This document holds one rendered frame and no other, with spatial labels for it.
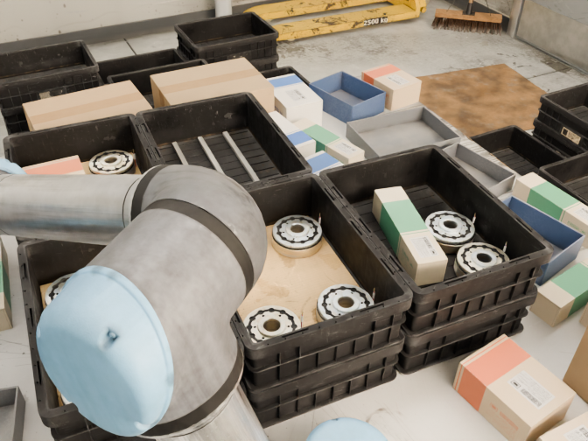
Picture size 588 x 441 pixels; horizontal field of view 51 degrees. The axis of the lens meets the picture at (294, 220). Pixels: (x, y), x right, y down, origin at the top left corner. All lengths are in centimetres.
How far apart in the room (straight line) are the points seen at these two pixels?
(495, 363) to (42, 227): 81
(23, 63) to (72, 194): 225
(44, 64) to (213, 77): 121
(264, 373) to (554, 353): 61
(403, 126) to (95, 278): 158
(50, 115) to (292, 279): 86
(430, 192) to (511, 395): 52
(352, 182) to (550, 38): 324
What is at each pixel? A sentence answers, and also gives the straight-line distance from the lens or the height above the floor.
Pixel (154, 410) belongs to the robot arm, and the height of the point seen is 130.
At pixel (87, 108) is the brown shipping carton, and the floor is 86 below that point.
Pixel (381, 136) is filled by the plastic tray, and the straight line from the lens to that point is 189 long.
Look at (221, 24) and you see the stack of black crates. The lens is 307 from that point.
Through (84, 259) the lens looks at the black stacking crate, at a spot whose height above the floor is 86.
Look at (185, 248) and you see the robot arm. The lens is 48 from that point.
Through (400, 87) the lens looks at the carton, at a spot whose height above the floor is 78.
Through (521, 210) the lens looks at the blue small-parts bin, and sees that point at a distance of 161.
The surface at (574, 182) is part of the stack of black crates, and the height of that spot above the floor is 38.
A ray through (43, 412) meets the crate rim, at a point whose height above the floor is 93.
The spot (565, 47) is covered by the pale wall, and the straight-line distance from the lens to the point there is 440.
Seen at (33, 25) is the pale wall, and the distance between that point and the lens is 437.
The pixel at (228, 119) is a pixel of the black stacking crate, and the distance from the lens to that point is 163.
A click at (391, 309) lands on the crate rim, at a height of 92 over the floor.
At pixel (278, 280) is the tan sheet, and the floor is 83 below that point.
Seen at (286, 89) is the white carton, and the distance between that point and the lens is 194.
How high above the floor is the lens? 167
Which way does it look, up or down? 39 degrees down
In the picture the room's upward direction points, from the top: 1 degrees clockwise
